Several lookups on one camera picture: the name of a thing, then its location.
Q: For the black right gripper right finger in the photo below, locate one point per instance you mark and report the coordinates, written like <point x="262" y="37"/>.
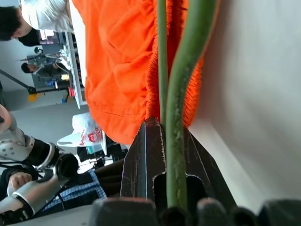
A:
<point x="200" y="162"/>

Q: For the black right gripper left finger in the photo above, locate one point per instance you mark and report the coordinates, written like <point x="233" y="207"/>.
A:
<point x="138" y="164"/>

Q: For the green clothes hanger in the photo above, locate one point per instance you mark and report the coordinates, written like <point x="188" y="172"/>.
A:
<point x="175" y="141"/>

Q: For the orange shorts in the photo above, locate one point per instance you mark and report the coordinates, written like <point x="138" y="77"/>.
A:
<point x="117" y="70"/>

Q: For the person's bare hand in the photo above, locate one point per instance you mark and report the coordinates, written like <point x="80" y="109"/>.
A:
<point x="20" y="180"/>

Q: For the white plastic bag red print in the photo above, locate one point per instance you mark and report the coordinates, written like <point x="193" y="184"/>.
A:
<point x="90" y="135"/>

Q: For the person in blue plaid shirt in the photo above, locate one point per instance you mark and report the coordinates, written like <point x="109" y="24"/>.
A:
<point x="77" y="188"/>

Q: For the white long table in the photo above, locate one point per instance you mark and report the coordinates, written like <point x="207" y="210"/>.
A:
<point x="75" y="70"/>

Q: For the black tripod stand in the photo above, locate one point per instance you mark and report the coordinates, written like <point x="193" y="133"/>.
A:
<point x="30" y="89"/>

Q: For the seated person in dark top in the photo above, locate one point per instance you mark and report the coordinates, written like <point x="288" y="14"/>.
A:
<point x="47" y="69"/>

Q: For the person in white shirt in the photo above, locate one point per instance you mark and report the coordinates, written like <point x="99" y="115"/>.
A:
<point x="47" y="14"/>

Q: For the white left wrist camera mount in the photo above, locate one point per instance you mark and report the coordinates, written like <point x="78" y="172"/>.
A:
<point x="9" y="141"/>

